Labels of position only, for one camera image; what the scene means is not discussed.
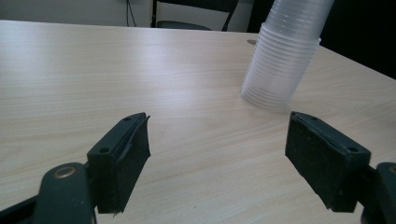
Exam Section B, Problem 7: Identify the black folding chair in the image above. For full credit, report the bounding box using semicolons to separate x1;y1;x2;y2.
150;0;240;32

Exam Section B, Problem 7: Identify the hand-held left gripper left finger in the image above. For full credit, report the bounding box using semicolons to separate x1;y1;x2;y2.
86;112;151;215

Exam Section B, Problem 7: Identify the stack of clear plastic cups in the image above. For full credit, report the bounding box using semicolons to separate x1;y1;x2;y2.
240;0;335;110

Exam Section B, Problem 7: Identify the black wall socket cable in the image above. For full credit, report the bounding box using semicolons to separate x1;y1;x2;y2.
125;0;137;28

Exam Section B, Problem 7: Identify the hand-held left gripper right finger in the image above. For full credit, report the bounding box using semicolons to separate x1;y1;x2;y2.
284;111;373;214

